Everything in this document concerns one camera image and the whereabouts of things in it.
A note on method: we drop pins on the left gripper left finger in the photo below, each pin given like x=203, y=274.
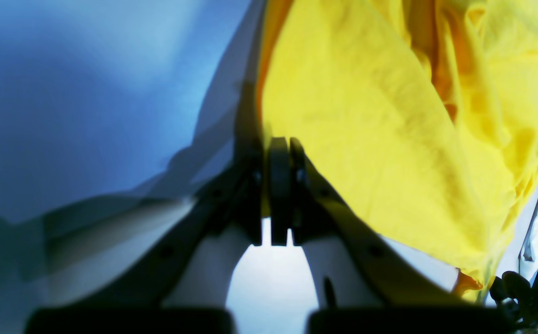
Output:
x=179, y=285

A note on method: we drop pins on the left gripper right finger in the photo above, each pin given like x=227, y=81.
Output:
x=363, y=285

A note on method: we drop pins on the yellow orange t-shirt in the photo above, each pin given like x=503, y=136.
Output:
x=422, y=114

